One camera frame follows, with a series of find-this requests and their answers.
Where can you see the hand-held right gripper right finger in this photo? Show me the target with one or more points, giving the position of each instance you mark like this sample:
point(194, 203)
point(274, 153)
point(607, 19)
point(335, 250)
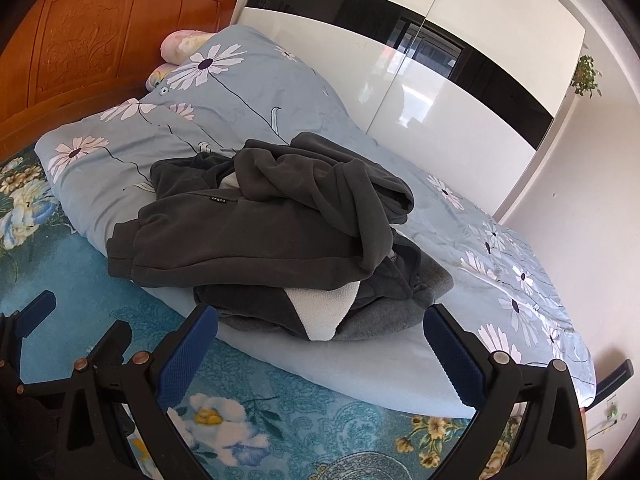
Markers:
point(455, 360)

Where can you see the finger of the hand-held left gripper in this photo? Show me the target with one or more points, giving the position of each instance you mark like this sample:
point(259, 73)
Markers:
point(37, 310)
point(117, 340)

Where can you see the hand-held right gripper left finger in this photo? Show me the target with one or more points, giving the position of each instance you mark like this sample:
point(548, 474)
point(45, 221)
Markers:
point(185, 357)

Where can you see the dark grey pants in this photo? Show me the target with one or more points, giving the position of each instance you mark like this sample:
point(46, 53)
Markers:
point(225, 240)

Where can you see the teal floral blanket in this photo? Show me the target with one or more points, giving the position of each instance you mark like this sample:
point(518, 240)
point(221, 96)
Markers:
point(75, 270)

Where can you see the black and white fleece garment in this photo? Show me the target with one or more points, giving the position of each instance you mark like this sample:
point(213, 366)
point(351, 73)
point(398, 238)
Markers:
point(320, 315)

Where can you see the multicolour floral pillow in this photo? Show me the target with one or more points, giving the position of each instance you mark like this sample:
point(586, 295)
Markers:
point(157, 75)

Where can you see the light blue daisy duvet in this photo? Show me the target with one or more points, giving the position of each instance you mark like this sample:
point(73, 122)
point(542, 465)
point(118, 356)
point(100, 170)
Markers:
point(280, 110)

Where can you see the carved wooden headboard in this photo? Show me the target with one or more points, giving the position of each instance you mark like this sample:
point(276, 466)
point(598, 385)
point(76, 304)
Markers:
point(100, 35)

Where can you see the pink pillow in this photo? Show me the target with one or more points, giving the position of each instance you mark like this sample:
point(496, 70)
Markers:
point(185, 42)

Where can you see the green hanging plant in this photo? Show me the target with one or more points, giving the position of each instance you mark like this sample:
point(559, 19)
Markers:
point(586, 77)

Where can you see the white wardrobe with black stripe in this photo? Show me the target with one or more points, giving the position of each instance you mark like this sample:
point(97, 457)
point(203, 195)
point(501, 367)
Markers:
point(350, 60)

